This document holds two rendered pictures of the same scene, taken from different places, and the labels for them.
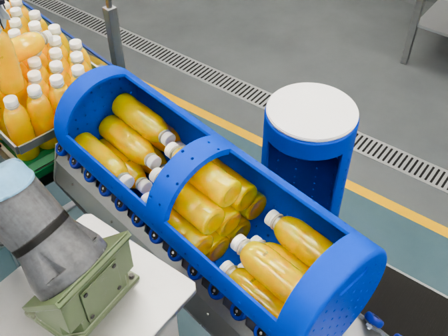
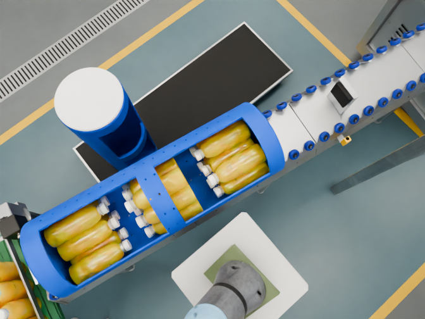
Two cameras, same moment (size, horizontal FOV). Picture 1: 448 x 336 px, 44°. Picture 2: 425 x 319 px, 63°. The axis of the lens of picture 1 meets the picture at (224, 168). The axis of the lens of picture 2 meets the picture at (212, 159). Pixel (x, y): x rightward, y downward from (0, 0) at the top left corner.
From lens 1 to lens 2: 0.75 m
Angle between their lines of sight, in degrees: 44
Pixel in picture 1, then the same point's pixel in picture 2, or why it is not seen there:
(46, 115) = (23, 306)
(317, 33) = not seen: outside the picture
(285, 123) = (97, 121)
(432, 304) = (176, 83)
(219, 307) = not seen: hidden behind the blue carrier
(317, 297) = (277, 148)
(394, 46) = not seen: outside the picture
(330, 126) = (110, 92)
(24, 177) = (212, 310)
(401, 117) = (16, 33)
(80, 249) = (248, 276)
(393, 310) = (174, 105)
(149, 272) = (228, 238)
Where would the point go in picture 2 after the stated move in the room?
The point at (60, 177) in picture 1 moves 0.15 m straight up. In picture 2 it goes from (69, 298) to (52, 304)
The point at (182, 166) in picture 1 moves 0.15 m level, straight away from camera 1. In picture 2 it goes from (162, 202) to (116, 196)
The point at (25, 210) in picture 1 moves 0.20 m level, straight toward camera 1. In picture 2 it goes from (232, 310) to (308, 287)
